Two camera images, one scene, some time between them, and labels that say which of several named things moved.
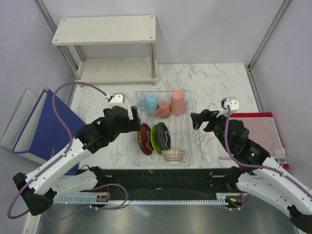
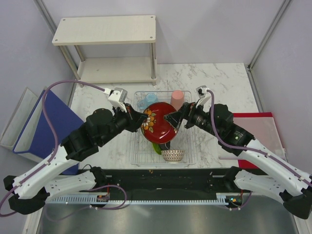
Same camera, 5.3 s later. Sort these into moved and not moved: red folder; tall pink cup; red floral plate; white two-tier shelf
Moved: red floral plate
Not moved: red folder; tall pink cup; white two-tier shelf
